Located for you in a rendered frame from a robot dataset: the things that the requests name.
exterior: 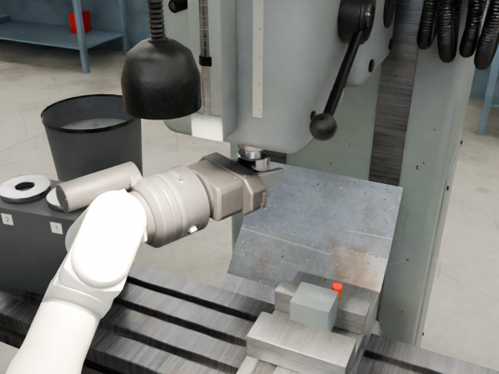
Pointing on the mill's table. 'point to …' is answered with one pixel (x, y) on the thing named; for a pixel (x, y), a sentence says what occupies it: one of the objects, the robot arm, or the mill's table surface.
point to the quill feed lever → (322, 120)
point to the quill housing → (275, 69)
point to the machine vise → (359, 309)
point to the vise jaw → (300, 346)
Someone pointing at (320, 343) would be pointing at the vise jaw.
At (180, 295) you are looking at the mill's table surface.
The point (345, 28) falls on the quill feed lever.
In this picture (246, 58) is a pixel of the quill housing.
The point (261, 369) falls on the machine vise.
